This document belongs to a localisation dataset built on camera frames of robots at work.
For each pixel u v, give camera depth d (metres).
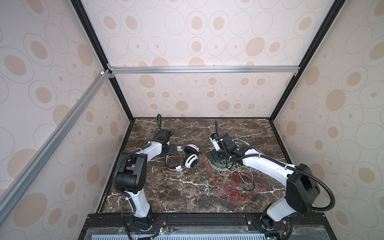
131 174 0.49
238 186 0.85
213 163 0.97
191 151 0.92
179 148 0.97
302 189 0.43
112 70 0.90
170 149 0.89
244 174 0.90
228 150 0.65
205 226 0.73
